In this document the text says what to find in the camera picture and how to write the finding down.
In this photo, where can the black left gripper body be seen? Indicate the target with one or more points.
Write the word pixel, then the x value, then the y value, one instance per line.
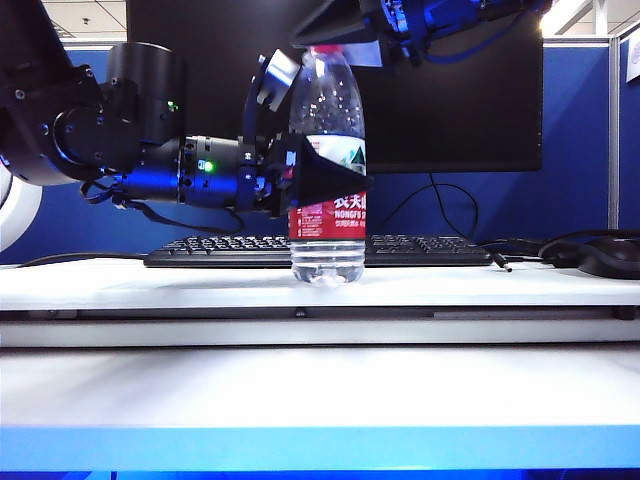
pixel 265 175

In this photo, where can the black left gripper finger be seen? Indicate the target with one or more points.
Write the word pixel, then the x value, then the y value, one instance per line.
pixel 325 182

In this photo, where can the clear plastic water bottle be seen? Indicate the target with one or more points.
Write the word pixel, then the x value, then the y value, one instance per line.
pixel 327 110

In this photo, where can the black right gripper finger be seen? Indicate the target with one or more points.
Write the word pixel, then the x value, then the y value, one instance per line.
pixel 365 54
pixel 340 25

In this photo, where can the grey partition post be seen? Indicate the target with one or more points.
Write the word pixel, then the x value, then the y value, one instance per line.
pixel 613 125

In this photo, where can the ceiling light panel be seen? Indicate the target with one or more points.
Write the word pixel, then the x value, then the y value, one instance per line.
pixel 565 15

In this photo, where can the white desk fan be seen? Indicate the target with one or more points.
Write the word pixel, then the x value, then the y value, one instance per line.
pixel 25 215

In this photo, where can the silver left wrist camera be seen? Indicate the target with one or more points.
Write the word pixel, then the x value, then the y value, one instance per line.
pixel 280 70

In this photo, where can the wide blue partition panel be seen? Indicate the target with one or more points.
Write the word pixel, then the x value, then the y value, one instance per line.
pixel 550 125

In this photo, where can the black keyboard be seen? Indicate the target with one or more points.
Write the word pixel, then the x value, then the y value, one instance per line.
pixel 425 250

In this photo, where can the narrow blue partition panel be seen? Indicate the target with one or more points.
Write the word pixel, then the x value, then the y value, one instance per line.
pixel 630 150

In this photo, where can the white paper note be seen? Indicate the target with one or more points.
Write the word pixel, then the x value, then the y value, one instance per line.
pixel 634 60

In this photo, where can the black computer monitor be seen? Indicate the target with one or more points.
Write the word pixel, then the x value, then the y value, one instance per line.
pixel 450 110

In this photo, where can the black computer mouse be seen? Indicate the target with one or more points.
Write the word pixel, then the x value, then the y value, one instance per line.
pixel 612 257

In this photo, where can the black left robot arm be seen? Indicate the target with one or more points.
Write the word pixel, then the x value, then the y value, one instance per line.
pixel 145 90

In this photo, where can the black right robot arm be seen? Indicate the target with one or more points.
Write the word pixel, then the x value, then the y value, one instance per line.
pixel 515 7

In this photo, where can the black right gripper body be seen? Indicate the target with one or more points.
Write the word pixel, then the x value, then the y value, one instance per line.
pixel 415 25

